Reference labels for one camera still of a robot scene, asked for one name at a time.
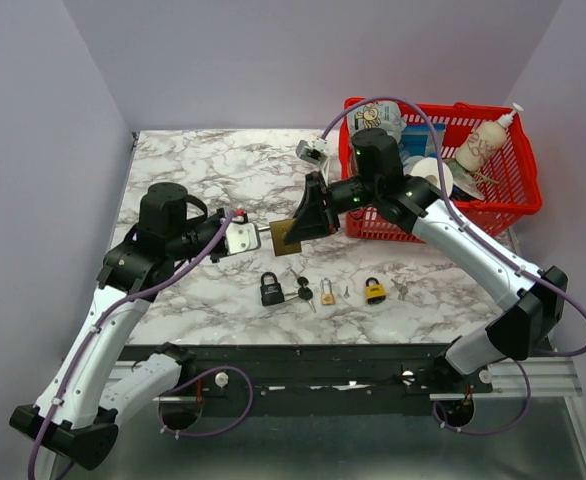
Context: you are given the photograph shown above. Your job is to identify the large brass padlock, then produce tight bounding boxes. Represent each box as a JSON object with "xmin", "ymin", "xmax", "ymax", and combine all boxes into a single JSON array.
[{"xmin": 258, "ymin": 218, "xmax": 302, "ymax": 257}]

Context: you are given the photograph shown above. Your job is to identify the light blue wipes pack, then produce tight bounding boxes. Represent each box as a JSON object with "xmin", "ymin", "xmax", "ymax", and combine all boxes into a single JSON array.
[{"xmin": 347, "ymin": 100, "xmax": 406, "ymax": 143}]

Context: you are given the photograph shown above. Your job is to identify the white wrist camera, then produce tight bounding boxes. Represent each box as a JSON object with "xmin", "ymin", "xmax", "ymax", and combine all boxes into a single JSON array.
[
  {"xmin": 224, "ymin": 209, "xmax": 262, "ymax": 256},
  {"xmin": 296, "ymin": 137, "xmax": 330, "ymax": 184}
]

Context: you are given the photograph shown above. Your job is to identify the black padlock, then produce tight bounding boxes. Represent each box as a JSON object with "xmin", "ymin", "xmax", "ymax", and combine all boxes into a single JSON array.
[{"xmin": 260, "ymin": 272, "xmax": 285, "ymax": 307}]

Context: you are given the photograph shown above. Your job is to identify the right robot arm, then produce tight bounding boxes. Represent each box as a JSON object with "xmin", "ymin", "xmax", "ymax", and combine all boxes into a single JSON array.
[{"xmin": 284, "ymin": 128, "xmax": 567, "ymax": 392}]

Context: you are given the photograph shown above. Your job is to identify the small brass padlock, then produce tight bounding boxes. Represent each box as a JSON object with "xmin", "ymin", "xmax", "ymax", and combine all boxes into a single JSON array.
[{"xmin": 320, "ymin": 278, "xmax": 335, "ymax": 306}]

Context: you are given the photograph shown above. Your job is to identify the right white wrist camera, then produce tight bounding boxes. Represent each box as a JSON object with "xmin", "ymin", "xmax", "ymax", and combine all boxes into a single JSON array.
[{"xmin": 296, "ymin": 137, "xmax": 330, "ymax": 184}]

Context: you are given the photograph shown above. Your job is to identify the white toilet paper roll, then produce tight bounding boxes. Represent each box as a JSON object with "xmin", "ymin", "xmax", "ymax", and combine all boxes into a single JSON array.
[{"xmin": 408, "ymin": 157, "xmax": 454, "ymax": 197}]

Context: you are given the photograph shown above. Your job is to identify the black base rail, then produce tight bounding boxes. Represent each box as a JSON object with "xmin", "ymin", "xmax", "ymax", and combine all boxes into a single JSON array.
[{"xmin": 120, "ymin": 343, "xmax": 493, "ymax": 418}]

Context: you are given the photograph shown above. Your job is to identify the blue plastic package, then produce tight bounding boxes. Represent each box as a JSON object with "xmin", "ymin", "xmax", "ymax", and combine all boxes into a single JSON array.
[{"xmin": 399, "ymin": 123, "xmax": 446, "ymax": 161}]

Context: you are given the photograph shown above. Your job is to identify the cream pump lotion bottle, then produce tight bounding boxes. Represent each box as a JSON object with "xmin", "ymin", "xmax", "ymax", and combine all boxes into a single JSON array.
[{"xmin": 455, "ymin": 103, "xmax": 523, "ymax": 173}]

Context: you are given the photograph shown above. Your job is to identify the black-headed keys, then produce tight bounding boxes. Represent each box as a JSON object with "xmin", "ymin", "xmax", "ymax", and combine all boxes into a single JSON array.
[{"xmin": 284, "ymin": 268, "xmax": 317, "ymax": 313}]

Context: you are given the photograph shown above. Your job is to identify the red plastic basket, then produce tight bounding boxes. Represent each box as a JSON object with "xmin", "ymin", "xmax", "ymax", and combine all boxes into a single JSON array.
[{"xmin": 345, "ymin": 102, "xmax": 542, "ymax": 243}]

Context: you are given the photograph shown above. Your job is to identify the silver key bunch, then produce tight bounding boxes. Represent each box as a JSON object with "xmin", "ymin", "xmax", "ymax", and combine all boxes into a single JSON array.
[{"xmin": 392, "ymin": 280, "xmax": 408, "ymax": 301}]

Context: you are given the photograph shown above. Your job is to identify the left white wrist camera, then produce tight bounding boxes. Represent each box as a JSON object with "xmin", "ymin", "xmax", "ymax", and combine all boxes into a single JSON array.
[{"xmin": 224, "ymin": 209, "xmax": 262, "ymax": 256}]

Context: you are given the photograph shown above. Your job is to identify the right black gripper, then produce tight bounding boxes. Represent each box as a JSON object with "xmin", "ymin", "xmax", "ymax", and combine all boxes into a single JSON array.
[{"xmin": 282, "ymin": 172, "xmax": 379, "ymax": 244}]

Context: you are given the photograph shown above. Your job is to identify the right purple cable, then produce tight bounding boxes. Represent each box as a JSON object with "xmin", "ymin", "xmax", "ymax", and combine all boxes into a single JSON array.
[{"xmin": 320, "ymin": 96, "xmax": 586, "ymax": 435}]

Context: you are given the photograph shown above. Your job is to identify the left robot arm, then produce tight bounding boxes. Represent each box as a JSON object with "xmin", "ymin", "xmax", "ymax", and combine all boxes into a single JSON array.
[{"xmin": 9, "ymin": 182, "xmax": 235, "ymax": 479}]

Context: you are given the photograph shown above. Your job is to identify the yellow padlock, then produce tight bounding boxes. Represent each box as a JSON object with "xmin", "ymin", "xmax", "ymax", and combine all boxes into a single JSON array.
[{"xmin": 365, "ymin": 277, "xmax": 387, "ymax": 305}]

